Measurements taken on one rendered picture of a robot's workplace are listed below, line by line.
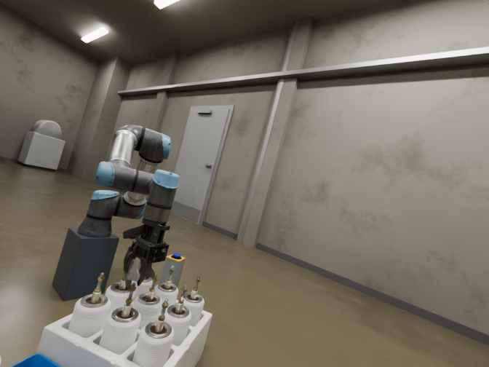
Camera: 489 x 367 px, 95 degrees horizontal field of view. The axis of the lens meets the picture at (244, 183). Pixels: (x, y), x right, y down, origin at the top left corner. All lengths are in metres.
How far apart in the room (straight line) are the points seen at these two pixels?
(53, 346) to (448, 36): 3.87
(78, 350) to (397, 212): 2.74
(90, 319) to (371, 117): 3.08
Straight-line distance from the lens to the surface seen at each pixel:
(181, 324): 0.89
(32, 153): 7.60
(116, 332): 0.84
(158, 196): 0.70
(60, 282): 1.50
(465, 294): 2.97
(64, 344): 0.92
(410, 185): 2.94
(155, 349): 0.80
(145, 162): 1.20
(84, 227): 1.39
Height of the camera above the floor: 0.70
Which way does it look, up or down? 3 degrees up
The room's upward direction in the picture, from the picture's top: 15 degrees clockwise
